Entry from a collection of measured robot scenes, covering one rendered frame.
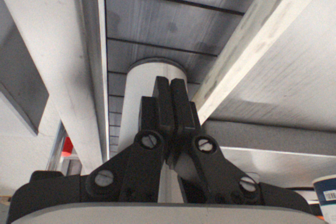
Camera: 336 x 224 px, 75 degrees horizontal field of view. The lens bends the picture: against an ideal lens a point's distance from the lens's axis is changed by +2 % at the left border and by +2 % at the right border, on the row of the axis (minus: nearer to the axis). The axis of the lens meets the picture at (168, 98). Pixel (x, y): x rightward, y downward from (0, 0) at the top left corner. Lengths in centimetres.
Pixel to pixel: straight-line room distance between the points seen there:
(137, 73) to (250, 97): 21
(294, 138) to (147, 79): 36
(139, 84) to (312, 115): 34
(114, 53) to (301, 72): 23
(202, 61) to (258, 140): 27
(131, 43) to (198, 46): 5
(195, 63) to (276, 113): 25
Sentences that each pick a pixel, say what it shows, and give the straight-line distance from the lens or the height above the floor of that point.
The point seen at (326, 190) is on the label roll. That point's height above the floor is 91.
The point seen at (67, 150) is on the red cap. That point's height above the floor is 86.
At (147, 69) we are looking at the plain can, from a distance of 16.
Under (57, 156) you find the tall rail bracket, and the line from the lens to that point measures 28.
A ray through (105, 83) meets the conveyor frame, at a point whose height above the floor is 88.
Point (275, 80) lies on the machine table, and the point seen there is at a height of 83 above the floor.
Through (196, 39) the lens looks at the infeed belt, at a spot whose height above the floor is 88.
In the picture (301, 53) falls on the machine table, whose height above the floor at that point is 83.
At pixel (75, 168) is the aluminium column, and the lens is 64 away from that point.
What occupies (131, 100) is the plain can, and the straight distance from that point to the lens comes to 15.
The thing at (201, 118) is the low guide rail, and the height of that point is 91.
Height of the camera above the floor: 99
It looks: 31 degrees down
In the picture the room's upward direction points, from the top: 180 degrees counter-clockwise
